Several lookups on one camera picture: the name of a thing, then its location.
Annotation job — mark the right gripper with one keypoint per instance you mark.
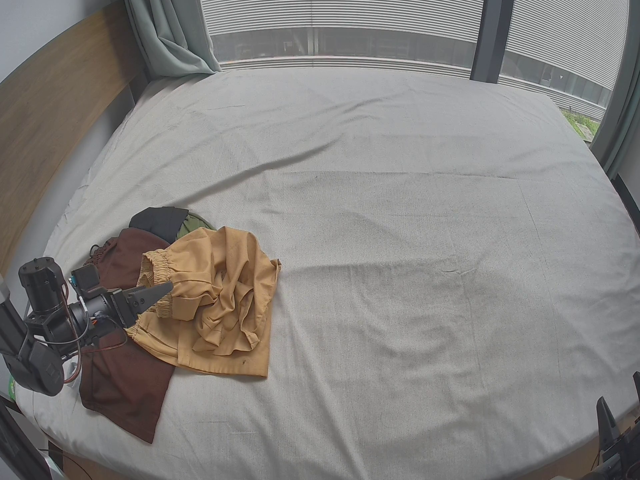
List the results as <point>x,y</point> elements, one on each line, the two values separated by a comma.
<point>627,460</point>

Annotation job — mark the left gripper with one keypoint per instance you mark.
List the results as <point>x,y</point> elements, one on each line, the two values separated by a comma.
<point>107,308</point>

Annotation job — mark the tan shorts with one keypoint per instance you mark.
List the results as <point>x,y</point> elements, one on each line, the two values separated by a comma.
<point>225,288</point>

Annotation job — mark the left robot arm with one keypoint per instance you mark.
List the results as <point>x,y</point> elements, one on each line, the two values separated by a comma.
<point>42,283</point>

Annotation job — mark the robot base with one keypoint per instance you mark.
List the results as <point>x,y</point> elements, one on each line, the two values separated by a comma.
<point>55,468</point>

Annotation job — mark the bed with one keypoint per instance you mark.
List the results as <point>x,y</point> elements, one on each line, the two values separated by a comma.
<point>380,218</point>

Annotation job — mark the black garment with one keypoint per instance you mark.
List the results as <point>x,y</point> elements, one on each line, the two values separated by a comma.
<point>155,223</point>

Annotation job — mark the green garment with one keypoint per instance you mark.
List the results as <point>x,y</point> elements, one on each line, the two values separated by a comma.
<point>192,225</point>

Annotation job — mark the brown garment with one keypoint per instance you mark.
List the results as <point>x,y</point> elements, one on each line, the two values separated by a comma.
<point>125,388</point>

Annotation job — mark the small green object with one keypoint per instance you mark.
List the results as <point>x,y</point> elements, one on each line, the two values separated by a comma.
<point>11,385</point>

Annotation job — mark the grey-green curtain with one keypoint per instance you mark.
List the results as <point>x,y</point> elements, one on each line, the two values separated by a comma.
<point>170,53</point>
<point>627,138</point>

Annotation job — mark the window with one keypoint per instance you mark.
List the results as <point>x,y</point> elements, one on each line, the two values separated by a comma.
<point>350,13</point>

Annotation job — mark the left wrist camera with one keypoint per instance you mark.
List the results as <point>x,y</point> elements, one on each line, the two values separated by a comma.
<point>86,278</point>

